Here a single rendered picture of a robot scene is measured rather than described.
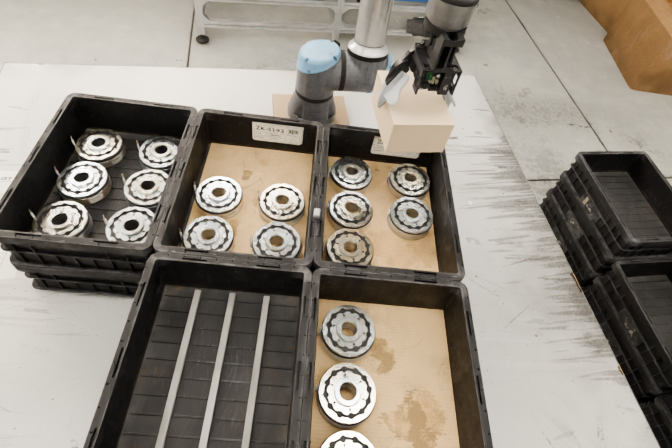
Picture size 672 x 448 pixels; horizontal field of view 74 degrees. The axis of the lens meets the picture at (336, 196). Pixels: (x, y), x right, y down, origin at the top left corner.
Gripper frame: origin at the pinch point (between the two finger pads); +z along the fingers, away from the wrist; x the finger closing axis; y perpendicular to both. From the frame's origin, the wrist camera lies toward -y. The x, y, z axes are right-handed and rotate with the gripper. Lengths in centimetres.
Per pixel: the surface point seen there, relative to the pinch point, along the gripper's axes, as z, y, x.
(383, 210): 27.4, 6.4, -1.1
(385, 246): 27.3, 16.4, -2.7
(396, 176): 24.2, -1.5, 3.0
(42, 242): 18, 18, -70
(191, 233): 24, 13, -45
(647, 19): 77, -177, 227
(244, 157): 27.5, -11.2, -33.8
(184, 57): 111, -168, -71
